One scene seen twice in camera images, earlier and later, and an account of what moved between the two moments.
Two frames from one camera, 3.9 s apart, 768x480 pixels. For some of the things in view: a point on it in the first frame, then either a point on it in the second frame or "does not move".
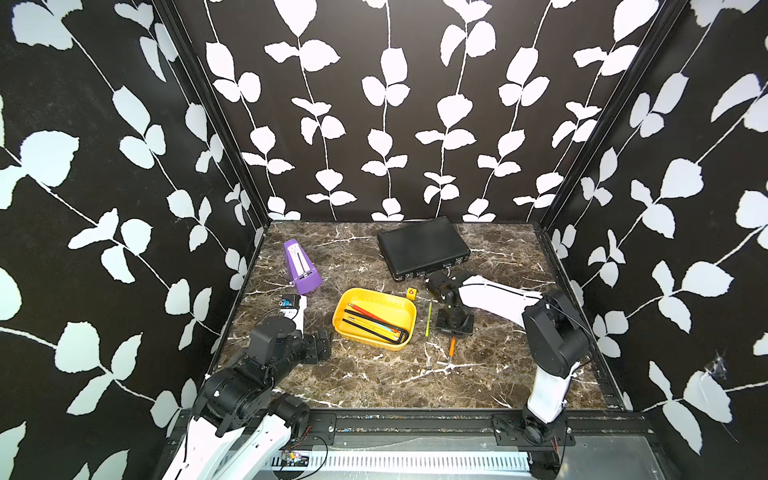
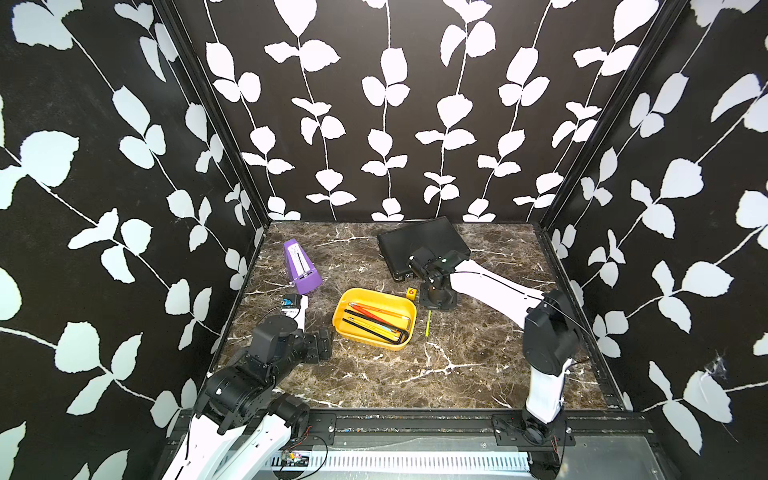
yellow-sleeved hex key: x=396 y=336 does not move
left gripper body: x=312 y=351 does not move
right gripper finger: x=468 y=324 → x=449 y=300
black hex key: x=402 y=330 does not move
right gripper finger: x=442 y=318 → x=434 y=298
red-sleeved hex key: x=377 y=317 does not move
